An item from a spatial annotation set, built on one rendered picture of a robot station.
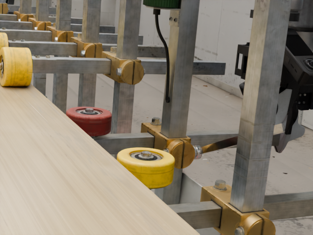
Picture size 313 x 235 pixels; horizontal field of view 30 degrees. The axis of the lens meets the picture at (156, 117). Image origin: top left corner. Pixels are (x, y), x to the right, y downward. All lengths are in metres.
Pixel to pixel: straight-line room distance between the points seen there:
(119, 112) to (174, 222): 0.67
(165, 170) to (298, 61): 0.27
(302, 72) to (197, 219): 0.27
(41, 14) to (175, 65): 1.00
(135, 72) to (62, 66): 0.15
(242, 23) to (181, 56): 5.10
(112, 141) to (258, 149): 0.32
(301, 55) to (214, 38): 5.74
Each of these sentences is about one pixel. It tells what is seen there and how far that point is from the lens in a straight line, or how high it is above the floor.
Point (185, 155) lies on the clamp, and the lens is 1.03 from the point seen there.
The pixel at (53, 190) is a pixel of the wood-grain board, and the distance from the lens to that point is 0.68.
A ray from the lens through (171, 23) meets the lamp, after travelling 1.02.
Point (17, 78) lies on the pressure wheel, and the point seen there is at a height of 0.92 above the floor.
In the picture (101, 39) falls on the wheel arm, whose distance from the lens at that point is 1.80.
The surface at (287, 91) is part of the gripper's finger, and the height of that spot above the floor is 0.98.
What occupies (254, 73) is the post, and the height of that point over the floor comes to 1.03.
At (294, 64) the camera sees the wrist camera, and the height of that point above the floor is 1.04.
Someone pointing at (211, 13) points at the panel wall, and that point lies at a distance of 6.75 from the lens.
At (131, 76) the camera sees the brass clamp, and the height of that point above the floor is 0.94.
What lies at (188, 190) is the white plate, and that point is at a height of 0.78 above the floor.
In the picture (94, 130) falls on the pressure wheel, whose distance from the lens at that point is 1.00.
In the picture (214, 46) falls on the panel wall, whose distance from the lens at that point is 6.64.
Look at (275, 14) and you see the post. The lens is 0.79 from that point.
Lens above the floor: 1.15
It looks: 14 degrees down
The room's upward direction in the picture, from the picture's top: 5 degrees clockwise
